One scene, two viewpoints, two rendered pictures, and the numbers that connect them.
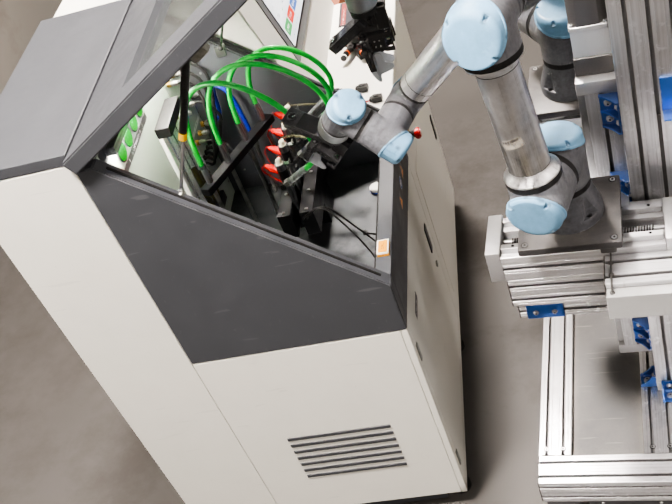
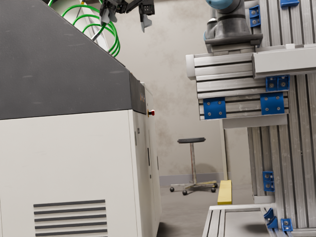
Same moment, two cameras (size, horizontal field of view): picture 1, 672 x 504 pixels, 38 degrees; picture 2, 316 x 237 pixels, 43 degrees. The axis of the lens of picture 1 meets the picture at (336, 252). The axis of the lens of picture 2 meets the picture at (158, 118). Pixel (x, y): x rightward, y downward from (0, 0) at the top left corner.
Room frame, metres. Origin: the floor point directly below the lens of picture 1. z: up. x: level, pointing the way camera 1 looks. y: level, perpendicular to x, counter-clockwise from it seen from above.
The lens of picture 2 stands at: (0.09, 0.24, 0.71)
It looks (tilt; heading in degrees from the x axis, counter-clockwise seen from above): 1 degrees up; 345
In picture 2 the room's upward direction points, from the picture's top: 4 degrees counter-clockwise
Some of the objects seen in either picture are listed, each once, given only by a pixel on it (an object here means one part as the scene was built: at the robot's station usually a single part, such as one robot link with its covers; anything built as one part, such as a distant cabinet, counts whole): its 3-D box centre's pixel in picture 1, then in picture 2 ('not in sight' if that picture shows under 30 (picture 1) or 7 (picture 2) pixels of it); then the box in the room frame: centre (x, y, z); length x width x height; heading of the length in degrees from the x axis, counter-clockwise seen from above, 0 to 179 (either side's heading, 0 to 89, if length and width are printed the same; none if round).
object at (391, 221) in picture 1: (392, 215); (135, 96); (2.05, -0.18, 0.87); 0.62 x 0.04 x 0.16; 162
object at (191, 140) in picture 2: not in sight; (191, 164); (4.21, -1.20, 0.28); 0.53 x 0.51 x 0.57; 153
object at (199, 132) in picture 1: (188, 103); not in sight; (2.43, 0.22, 1.20); 0.13 x 0.03 x 0.31; 162
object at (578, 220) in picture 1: (566, 195); (232, 30); (1.61, -0.52, 1.09); 0.15 x 0.15 x 0.10
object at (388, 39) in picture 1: (373, 27); (145, 3); (2.14, -0.29, 1.37); 0.09 x 0.08 x 0.12; 72
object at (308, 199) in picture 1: (308, 193); not in sight; (2.24, 0.01, 0.91); 0.34 x 0.10 x 0.15; 162
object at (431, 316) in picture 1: (435, 320); (145, 182); (2.04, -0.19, 0.44); 0.65 x 0.02 x 0.68; 162
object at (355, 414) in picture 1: (347, 346); (89, 195); (2.13, 0.08, 0.39); 0.70 x 0.58 x 0.79; 162
